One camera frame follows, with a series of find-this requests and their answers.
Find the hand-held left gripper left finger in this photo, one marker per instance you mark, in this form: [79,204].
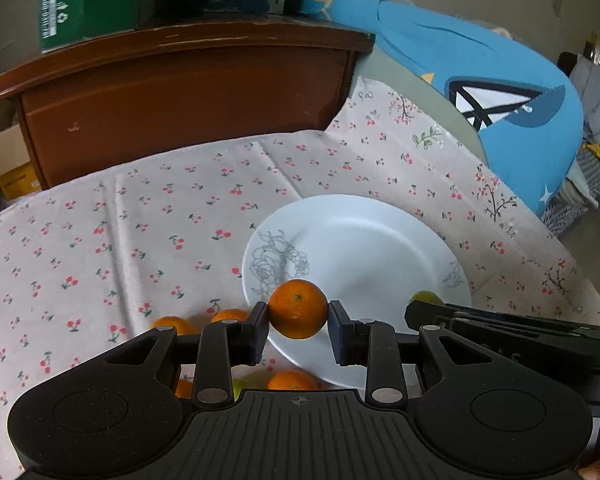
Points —
[259,325]

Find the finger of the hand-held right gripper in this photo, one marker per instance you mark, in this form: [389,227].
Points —
[480,317]

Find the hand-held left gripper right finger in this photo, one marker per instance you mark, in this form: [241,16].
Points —
[337,330]

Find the bright orange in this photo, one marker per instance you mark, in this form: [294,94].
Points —
[297,310]

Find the green jujube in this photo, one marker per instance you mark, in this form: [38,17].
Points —
[426,297]
[245,386]

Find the dark reddish orange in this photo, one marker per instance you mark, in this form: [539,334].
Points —
[291,381]

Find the white plate with grey flowers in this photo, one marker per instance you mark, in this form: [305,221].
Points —
[360,240]

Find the cherry print tablecloth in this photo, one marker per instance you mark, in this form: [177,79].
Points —
[130,220]

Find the grey checked cloth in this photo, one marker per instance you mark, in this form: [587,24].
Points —
[585,180]

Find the brown wooden cabinet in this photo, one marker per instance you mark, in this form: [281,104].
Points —
[180,100]

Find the grey green bed sheet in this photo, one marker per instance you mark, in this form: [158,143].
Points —
[405,80]

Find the blue printed pillow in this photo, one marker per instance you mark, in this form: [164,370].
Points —
[430,50]

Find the white yellow cardboard box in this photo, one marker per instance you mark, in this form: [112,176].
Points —
[10,160]

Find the green cardboard box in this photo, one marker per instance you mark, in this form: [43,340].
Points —
[90,5]

